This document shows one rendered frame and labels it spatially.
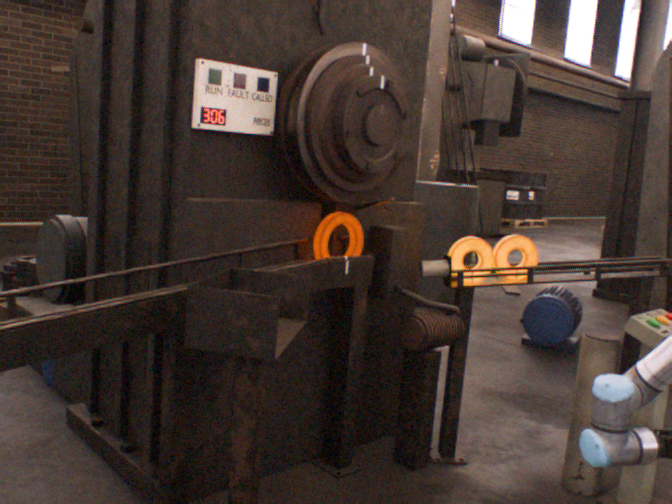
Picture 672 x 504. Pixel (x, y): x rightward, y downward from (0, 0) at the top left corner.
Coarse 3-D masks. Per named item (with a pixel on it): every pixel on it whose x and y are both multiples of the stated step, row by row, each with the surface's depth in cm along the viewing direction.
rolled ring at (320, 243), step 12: (336, 216) 198; (348, 216) 201; (324, 228) 195; (348, 228) 205; (360, 228) 206; (324, 240) 196; (360, 240) 206; (324, 252) 196; (348, 252) 207; (360, 252) 207
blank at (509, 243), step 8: (504, 240) 220; (512, 240) 220; (520, 240) 220; (528, 240) 221; (496, 248) 221; (504, 248) 220; (512, 248) 220; (520, 248) 221; (528, 248) 221; (496, 256) 220; (504, 256) 220; (528, 256) 221; (536, 256) 222; (496, 264) 220; (504, 264) 221; (520, 264) 224; (528, 264) 222; (536, 264) 222; (496, 272) 223; (504, 272) 221; (512, 272) 221; (512, 280) 222
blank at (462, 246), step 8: (464, 240) 217; (472, 240) 218; (480, 240) 218; (456, 248) 217; (464, 248) 218; (472, 248) 218; (480, 248) 219; (488, 248) 219; (456, 256) 218; (480, 256) 220; (488, 256) 219; (456, 264) 218; (480, 264) 220; (488, 264) 220; (472, 272) 219; (480, 272) 220; (488, 272) 220; (464, 280) 220; (472, 280) 220; (480, 280) 220
